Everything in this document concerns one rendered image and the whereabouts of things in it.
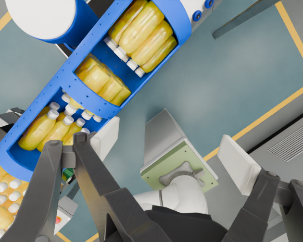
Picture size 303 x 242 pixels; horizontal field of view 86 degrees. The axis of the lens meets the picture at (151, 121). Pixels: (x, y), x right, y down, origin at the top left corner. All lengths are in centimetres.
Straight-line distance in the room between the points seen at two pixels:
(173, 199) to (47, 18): 91
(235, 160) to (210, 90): 177
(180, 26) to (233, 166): 53
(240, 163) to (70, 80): 57
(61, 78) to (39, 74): 147
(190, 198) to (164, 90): 130
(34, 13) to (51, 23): 7
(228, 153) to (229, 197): 240
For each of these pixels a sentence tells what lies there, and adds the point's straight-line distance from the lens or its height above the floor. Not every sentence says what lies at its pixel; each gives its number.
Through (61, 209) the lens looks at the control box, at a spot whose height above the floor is 109.
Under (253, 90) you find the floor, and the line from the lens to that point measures 216.
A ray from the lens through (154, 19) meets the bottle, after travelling 64.
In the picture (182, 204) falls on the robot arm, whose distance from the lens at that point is 71.
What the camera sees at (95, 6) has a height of 15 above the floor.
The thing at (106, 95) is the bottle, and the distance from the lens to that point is 67.
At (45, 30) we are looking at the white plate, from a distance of 90.
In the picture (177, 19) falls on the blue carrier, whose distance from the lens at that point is 62.
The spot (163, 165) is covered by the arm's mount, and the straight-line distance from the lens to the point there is 87.
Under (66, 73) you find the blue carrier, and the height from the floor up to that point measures 121.
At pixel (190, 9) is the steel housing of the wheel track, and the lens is 95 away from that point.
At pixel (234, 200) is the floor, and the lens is 266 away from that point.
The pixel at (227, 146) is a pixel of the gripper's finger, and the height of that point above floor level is 163.
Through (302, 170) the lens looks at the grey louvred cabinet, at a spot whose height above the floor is 62.
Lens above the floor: 180
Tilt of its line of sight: 75 degrees down
